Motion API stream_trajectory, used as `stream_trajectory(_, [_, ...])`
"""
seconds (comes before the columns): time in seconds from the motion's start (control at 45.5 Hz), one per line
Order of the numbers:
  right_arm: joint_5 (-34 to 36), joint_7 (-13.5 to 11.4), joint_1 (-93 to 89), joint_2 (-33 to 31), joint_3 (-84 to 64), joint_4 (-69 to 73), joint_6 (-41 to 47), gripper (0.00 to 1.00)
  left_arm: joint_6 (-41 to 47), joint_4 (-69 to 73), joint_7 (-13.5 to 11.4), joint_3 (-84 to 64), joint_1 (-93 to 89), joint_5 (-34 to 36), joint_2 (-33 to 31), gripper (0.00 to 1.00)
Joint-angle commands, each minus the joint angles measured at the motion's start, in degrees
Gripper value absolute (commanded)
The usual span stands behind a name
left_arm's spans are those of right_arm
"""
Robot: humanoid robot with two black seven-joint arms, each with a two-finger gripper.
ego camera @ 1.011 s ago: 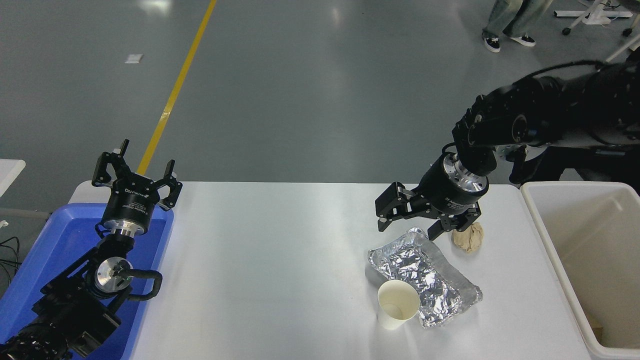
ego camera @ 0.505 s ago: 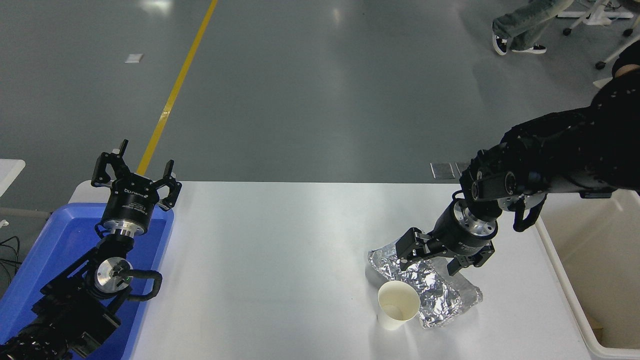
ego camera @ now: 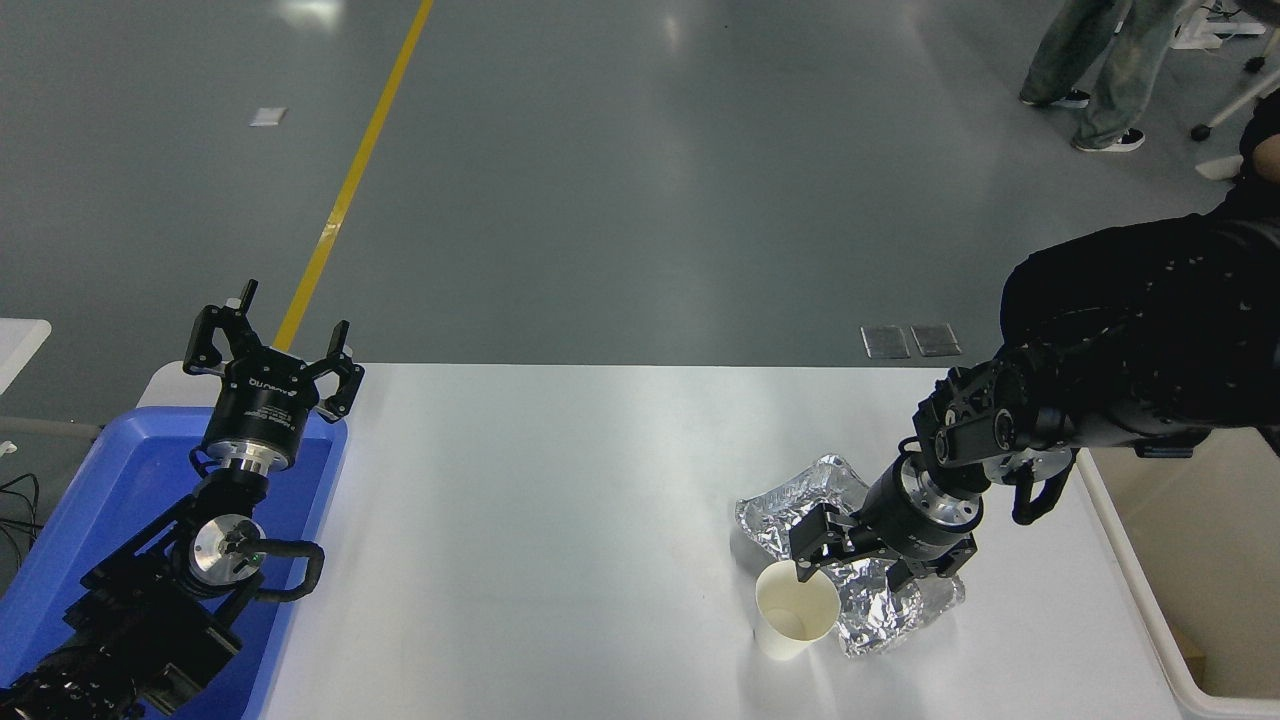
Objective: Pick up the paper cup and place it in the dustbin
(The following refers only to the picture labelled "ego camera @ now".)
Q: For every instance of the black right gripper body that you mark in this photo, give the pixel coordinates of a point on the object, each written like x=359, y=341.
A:
x=900, y=525

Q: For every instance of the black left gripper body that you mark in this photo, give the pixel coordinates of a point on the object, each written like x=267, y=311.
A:
x=258, y=410

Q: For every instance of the white paper cup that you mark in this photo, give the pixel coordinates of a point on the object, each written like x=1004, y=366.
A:
x=795, y=610

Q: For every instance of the person's right forearm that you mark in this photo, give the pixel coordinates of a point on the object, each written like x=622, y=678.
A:
x=1268, y=155

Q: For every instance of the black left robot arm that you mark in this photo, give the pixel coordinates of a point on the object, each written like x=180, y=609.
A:
x=150, y=610

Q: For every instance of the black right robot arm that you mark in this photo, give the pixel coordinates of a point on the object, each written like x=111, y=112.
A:
x=985, y=425

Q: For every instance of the crumpled foil tray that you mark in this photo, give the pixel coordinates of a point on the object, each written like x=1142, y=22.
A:
x=790, y=510

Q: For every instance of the blue plastic tray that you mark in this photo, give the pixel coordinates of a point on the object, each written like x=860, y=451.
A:
x=130, y=480

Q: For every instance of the silver floor plate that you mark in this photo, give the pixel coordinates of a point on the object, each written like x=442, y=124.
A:
x=885, y=341
x=935, y=339

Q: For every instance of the white side table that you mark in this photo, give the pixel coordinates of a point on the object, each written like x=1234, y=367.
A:
x=18, y=350

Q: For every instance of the white floor sticker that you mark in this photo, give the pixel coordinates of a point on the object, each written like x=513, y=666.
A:
x=268, y=117

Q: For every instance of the large pale bin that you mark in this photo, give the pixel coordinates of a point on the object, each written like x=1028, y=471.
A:
x=1200, y=560

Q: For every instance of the white chair foot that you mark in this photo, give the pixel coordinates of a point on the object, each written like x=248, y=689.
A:
x=1220, y=168

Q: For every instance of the white wheeled chair base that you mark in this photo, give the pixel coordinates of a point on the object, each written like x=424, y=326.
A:
x=1215, y=30
x=1240, y=105

